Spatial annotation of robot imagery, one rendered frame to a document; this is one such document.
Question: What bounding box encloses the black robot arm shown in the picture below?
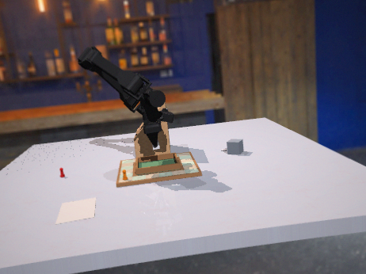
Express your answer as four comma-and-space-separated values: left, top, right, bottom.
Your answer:
78, 47, 174, 123

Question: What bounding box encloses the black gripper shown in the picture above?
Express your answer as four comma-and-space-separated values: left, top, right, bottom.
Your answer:
141, 105, 162, 147

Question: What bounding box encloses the orange game pawn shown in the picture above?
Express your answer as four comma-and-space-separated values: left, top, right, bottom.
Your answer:
123, 169, 128, 180

